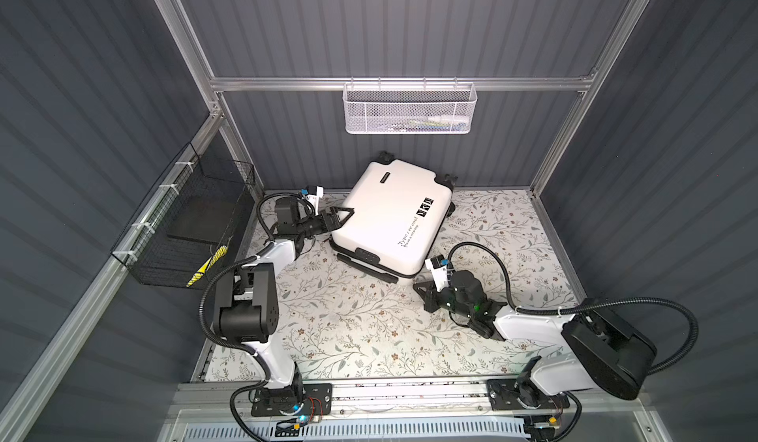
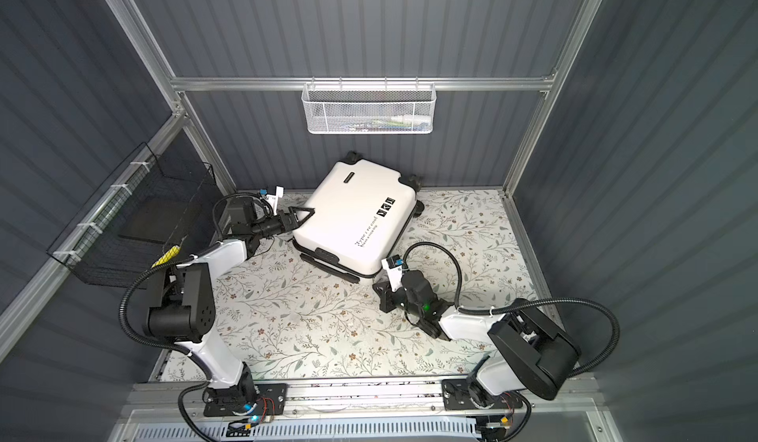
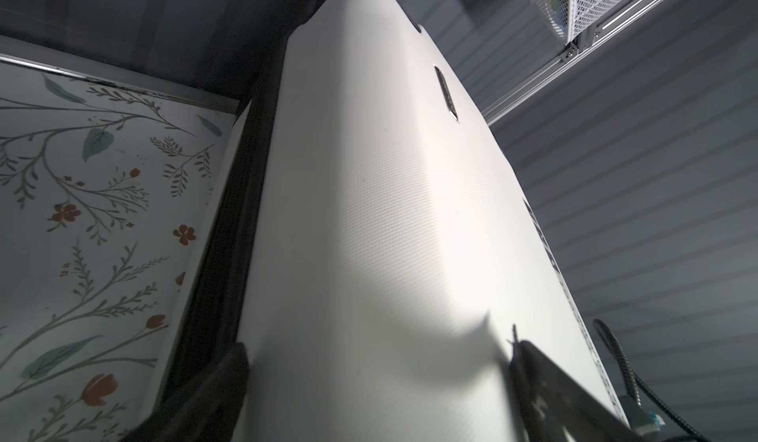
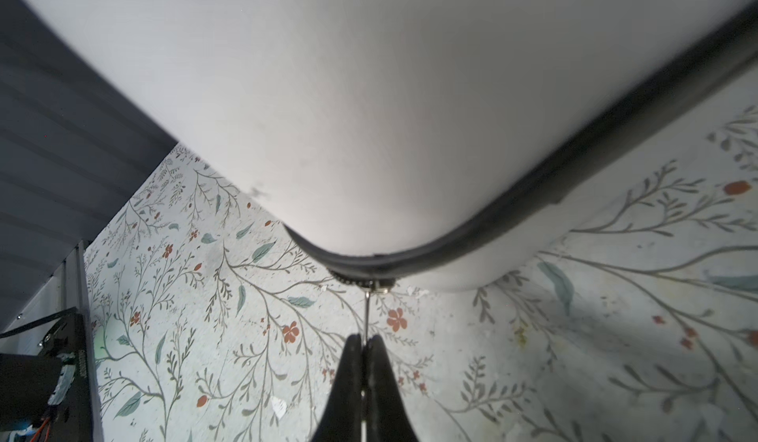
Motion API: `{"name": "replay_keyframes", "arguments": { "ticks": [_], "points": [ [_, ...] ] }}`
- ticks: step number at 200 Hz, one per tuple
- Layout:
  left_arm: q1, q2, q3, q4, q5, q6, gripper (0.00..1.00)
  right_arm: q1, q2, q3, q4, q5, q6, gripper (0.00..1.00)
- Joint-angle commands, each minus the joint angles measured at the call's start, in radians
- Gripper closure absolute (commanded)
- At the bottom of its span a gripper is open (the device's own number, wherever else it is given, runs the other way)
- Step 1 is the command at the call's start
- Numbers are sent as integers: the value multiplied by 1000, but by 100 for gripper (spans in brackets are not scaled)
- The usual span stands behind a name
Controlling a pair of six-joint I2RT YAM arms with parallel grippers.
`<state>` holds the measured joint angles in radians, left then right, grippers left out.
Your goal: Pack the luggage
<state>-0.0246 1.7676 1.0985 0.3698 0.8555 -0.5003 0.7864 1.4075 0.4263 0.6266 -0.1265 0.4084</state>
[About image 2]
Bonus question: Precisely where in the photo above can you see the yellow black striped item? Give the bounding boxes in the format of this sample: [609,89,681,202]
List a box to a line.
[151,246,181,268]

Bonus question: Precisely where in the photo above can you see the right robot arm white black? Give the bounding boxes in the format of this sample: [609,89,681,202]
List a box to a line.
[372,268,580,408]

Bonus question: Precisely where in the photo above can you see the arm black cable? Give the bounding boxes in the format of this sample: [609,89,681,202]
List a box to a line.
[402,240,622,442]
[117,191,274,442]

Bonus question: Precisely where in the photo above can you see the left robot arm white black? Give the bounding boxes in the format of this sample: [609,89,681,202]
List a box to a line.
[143,193,315,416]

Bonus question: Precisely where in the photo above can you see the white ventilation grille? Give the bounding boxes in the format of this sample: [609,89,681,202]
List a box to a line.
[132,420,481,442]

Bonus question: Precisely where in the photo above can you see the white wire basket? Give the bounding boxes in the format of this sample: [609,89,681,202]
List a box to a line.
[301,84,437,135]

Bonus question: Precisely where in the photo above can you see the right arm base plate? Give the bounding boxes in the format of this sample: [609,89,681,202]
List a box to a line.
[441,378,524,412]

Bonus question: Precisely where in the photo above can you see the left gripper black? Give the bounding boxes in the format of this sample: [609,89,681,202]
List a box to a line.
[251,209,314,243]

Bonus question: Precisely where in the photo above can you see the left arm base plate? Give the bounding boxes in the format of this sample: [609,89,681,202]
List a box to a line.
[203,384,287,418]

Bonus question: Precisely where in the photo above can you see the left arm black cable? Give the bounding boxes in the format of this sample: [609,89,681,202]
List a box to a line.
[117,191,274,442]

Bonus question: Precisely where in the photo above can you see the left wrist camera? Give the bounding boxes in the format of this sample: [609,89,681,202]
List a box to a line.
[260,187,284,209]

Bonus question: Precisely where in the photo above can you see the black wire basket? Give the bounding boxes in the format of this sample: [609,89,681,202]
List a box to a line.
[47,145,221,288]

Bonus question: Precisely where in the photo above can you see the black pad in basket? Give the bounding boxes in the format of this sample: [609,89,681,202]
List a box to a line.
[118,197,195,245]

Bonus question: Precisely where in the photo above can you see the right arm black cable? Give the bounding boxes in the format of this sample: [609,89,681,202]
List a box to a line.
[402,240,622,442]

